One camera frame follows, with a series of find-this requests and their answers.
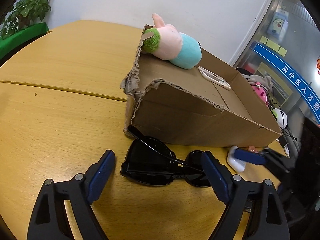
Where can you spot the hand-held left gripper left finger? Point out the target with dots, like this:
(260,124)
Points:
(101,177)

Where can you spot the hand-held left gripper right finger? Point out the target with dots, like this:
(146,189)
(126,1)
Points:
(216,177)

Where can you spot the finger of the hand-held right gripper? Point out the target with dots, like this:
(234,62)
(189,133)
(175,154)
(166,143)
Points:
(250,157)

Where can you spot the pink pen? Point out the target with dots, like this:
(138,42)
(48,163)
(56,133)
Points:
(252,149)

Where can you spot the white earbuds case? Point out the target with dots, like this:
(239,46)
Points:
(232,161)

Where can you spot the black sunglasses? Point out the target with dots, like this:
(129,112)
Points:
(145,155)

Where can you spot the torn cardboard box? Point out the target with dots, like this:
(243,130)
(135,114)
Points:
(187,122)

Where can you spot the pink plush toy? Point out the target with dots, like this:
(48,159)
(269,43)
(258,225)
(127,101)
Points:
(260,92)

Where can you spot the beige cloth bag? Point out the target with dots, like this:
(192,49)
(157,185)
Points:
(265,81)

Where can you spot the black bag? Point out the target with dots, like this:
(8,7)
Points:
(243,71)

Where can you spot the blue banner sign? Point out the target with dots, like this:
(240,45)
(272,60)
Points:
(287,67)

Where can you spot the cream phone case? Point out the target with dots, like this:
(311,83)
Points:
(203,71)

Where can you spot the yellow sticky note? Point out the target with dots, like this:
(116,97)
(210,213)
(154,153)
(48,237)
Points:
(282,51)
(263,40)
(273,45)

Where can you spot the cartoon poster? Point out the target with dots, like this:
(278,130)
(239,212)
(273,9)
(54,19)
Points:
(277,23)

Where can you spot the pink and teal plush pig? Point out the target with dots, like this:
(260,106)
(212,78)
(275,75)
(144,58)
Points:
(172,42)

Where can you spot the green planter box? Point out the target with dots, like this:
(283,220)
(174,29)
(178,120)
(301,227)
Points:
(20,36)

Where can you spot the green potted plant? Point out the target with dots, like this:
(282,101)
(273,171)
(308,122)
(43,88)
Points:
(32,5)

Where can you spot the grey door frame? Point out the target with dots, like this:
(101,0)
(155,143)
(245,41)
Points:
(257,22)

